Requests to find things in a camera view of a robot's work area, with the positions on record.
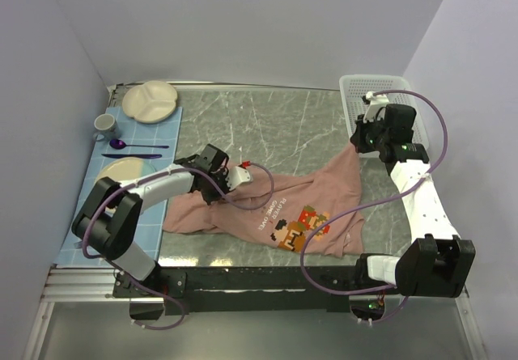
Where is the pink printed t shirt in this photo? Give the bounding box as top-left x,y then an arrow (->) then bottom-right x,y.
163,145 -> 364,257

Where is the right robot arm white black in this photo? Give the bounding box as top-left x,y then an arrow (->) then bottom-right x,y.
350,99 -> 476,298

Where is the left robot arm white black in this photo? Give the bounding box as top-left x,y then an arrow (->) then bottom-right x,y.
71,144 -> 231,297

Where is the white plastic basket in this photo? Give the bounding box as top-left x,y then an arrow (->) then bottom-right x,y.
338,74 -> 430,159

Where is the blue grid placemat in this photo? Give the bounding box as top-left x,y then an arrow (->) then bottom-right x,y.
55,108 -> 182,268

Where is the purple knife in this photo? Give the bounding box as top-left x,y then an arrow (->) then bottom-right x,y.
101,154 -> 163,159

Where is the cream teal round plate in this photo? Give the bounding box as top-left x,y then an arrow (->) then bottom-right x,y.
96,157 -> 156,182

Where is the cream divided plate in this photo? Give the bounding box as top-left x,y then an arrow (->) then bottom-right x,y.
121,80 -> 178,124

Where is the purple spoon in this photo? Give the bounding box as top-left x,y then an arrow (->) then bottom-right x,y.
108,139 -> 169,150

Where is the grey mug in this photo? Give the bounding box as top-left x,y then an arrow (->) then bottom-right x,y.
93,113 -> 119,142

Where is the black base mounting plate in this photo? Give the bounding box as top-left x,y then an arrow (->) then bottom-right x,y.
113,266 -> 383,326

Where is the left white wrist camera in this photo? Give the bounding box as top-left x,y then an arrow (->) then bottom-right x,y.
226,165 -> 253,191

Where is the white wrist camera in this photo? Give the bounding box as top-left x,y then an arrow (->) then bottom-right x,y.
226,165 -> 253,191
362,91 -> 389,123

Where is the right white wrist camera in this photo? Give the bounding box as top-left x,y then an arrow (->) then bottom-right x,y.
362,91 -> 389,123

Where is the aluminium frame rail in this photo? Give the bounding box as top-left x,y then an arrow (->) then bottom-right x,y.
24,269 -> 487,359

